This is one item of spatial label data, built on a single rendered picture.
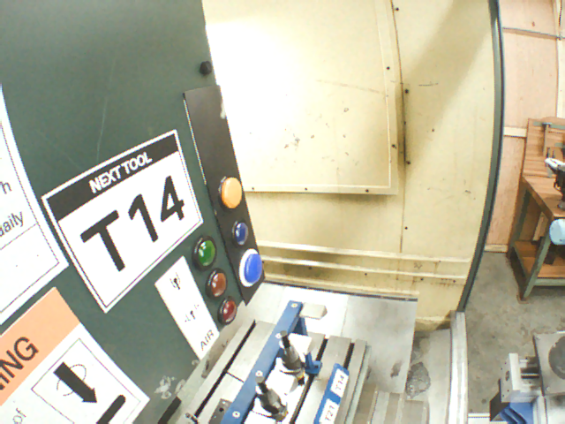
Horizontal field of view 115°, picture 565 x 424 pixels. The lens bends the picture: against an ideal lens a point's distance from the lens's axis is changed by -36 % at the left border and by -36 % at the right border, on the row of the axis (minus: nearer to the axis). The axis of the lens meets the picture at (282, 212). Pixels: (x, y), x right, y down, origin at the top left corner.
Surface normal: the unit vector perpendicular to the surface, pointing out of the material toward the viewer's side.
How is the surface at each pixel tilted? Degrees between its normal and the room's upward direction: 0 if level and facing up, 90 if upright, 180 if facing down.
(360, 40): 90
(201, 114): 90
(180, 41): 90
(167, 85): 90
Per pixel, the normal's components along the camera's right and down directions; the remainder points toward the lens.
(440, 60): -0.38, 0.48
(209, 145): 0.91, 0.05
